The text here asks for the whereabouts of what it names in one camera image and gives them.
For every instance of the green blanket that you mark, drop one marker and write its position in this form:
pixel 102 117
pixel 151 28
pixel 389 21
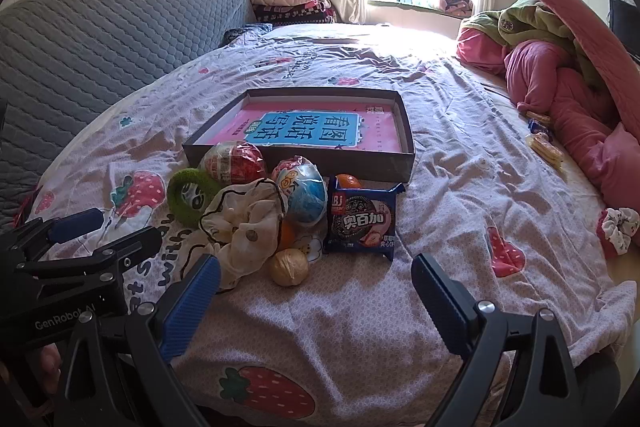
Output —
pixel 530 22

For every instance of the pink book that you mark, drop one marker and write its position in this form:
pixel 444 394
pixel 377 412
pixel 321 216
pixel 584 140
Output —
pixel 380 127

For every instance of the yellow cracker packet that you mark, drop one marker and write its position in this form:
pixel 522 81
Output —
pixel 545 148

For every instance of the dark blue cloth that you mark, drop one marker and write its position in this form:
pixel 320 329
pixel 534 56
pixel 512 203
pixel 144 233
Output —
pixel 245 32

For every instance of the pink quilted blanket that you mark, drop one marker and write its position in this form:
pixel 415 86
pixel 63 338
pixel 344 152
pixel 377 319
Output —
pixel 585 22

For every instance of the person's left hand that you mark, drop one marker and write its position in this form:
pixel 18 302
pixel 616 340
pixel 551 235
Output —
pixel 50 367

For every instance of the blue snack packet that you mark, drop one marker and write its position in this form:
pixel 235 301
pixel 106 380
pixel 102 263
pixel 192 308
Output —
pixel 540 125

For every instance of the pink fleece blanket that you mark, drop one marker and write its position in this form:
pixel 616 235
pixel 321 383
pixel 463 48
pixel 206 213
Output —
pixel 560 97

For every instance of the folded blanket on windowsill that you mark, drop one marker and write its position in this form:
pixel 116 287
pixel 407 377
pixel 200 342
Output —
pixel 456 3

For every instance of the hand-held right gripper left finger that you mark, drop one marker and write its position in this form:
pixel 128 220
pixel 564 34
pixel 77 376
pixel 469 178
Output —
pixel 192 307

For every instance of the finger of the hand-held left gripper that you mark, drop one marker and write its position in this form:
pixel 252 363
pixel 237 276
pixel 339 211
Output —
pixel 135 244
pixel 75 227

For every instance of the grey cardboard box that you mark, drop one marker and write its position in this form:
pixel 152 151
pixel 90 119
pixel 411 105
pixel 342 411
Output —
pixel 350 159

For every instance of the grey quilted headboard cover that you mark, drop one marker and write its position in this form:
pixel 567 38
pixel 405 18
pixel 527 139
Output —
pixel 100 32

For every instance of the floral scrunchie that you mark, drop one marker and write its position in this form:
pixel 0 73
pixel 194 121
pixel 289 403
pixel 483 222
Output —
pixel 620 229

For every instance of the small yellow snack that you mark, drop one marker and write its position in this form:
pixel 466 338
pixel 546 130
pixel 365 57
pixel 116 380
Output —
pixel 537 116

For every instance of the red white toy egg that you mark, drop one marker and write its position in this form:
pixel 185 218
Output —
pixel 232 162

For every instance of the blue white toy egg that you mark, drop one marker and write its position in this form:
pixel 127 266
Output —
pixel 300 197

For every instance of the walnut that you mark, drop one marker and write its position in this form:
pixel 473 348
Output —
pixel 289 268

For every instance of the orange mandarin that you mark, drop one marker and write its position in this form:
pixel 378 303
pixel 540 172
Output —
pixel 347 182

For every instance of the blue cookie packet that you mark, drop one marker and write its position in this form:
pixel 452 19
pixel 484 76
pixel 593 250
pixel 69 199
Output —
pixel 362 222

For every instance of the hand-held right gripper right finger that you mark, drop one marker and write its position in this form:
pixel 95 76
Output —
pixel 440 302

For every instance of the black screen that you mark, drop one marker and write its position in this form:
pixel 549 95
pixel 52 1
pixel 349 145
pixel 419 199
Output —
pixel 624 27

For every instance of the dark checked folded blanket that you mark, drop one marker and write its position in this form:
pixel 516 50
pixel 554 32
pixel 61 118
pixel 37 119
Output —
pixel 295 14

